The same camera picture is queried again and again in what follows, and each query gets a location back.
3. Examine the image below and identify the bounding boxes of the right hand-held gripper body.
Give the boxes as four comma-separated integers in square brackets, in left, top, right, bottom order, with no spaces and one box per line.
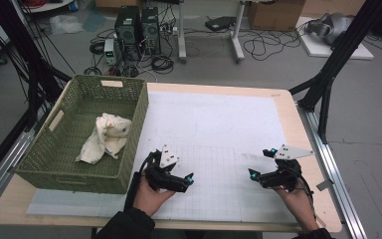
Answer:
[260,144,315,193]

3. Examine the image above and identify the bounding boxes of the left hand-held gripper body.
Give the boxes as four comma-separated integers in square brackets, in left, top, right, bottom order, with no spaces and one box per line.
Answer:
[142,144,185,193]

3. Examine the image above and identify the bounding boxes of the cream printed cloth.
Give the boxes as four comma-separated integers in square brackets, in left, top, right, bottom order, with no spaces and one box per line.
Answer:
[75,113,132,165]

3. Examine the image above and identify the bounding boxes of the green woven plastic basket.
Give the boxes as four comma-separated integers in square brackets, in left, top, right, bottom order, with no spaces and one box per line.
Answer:
[14,74,150,195]

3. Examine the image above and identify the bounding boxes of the person's left hand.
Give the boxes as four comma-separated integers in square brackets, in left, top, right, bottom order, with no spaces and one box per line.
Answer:
[132,174,177,217]

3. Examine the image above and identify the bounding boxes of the person's right hand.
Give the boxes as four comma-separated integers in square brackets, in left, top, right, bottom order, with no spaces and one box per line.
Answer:
[273,183,316,222]

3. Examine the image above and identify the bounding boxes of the white grid mat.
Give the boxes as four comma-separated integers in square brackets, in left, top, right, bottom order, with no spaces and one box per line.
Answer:
[26,91,297,223]

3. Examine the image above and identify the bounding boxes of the white floor board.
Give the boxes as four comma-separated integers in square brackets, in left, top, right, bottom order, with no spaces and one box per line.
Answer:
[296,16,375,61]

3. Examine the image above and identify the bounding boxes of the white desk leg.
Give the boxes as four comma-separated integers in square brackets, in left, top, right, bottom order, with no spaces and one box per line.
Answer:
[177,0,188,64]
[230,0,247,64]

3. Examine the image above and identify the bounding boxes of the grey bench power supply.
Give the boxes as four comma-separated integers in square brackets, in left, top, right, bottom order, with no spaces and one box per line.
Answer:
[103,38,118,66]

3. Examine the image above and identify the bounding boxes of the large cardboard box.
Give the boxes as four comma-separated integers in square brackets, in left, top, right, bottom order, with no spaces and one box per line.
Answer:
[247,0,307,33]

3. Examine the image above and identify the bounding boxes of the grey headset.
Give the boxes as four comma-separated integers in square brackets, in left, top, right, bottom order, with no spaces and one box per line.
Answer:
[304,12,354,46]

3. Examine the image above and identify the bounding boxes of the black flat device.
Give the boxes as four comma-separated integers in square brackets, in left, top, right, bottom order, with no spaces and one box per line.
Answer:
[204,15,237,33]

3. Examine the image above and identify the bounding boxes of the white power strip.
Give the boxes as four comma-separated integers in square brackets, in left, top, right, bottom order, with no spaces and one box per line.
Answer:
[160,25,179,36]

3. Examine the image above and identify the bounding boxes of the narrow black computer tower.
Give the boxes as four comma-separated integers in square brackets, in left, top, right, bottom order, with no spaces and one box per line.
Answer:
[140,6,162,56]

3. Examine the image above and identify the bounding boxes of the wide black computer tower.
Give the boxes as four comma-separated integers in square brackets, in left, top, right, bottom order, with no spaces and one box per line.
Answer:
[113,5,143,62]

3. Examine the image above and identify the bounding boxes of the teal sheet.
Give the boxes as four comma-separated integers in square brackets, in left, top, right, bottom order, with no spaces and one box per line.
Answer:
[82,11,108,33]

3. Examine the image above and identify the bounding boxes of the clear plastic bag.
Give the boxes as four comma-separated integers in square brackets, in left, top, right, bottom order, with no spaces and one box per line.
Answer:
[49,14,85,36]

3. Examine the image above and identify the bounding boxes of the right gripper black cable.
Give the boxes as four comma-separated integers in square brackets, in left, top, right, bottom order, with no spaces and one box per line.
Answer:
[297,177,318,221]

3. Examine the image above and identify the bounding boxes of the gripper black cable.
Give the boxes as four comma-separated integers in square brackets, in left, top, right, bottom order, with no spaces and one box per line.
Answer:
[123,155,154,213]
[297,177,318,221]

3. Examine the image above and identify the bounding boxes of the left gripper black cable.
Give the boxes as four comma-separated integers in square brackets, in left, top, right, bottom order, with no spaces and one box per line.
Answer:
[123,155,154,213]

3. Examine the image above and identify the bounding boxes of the small grey bracket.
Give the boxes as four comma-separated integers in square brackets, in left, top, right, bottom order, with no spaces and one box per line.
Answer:
[316,179,334,192]

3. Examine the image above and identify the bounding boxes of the aluminium rail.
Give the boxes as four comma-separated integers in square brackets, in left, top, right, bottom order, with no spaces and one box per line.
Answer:
[296,103,368,239]
[0,127,36,217]

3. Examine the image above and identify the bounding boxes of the tangled black floor cables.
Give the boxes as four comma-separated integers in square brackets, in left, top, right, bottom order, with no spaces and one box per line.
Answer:
[242,29,301,62]

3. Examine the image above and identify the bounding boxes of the coiled black cable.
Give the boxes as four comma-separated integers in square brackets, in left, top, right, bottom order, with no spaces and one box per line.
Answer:
[83,66,103,77]
[150,54,175,75]
[89,39,105,56]

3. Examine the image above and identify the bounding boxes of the black metal frame stand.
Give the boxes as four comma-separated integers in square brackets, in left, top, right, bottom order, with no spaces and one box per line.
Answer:
[0,0,73,131]
[287,0,382,145]

